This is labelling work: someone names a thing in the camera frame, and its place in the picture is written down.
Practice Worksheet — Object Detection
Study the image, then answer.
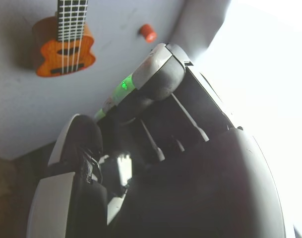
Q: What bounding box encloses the red cylinder block white cross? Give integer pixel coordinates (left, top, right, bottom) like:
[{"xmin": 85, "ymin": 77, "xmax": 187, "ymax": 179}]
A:
[{"xmin": 140, "ymin": 23, "xmax": 158, "ymax": 43}]

